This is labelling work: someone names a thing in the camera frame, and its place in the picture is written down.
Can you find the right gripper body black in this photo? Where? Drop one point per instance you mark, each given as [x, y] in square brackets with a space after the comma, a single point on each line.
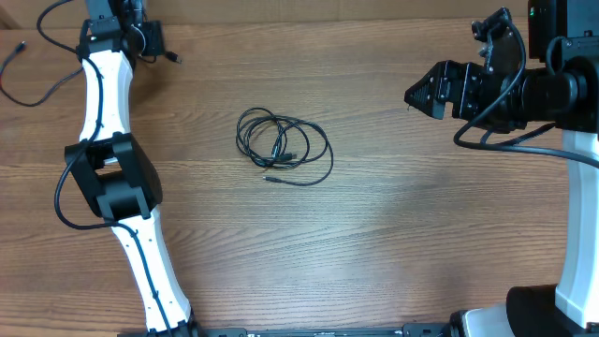
[473, 94]

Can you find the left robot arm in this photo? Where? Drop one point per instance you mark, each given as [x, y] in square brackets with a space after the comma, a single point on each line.
[117, 179]

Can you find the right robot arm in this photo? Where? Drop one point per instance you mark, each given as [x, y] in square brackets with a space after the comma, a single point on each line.
[534, 94]

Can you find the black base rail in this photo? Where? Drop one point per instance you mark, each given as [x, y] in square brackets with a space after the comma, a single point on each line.
[407, 330]

